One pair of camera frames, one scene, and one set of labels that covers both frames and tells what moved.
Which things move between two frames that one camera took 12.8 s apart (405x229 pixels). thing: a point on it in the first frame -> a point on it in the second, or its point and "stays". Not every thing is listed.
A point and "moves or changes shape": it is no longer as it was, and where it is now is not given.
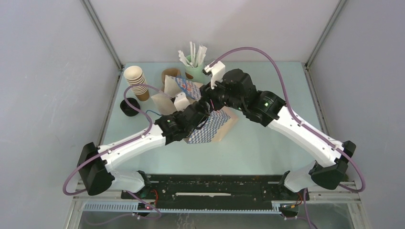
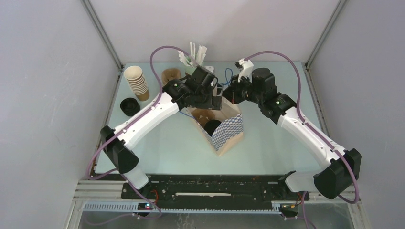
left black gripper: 201,123 -> 214,103
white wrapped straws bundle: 197,57 stays
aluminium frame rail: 349,196 stays
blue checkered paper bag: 220,124 moves or changes shape
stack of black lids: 128,109 stays
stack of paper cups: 134,75 stays
